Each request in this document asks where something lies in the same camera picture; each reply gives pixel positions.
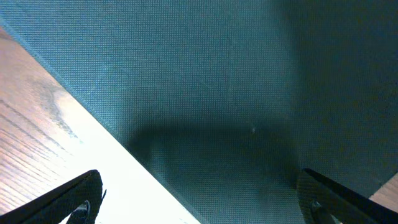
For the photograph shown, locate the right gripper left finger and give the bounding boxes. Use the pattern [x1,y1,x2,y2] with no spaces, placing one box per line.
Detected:
[1,170,106,224]

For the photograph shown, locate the dark green box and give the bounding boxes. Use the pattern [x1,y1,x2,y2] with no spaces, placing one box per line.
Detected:
[1,0,397,223]

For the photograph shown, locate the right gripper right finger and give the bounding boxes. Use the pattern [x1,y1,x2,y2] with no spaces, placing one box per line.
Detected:
[297,168,397,224]

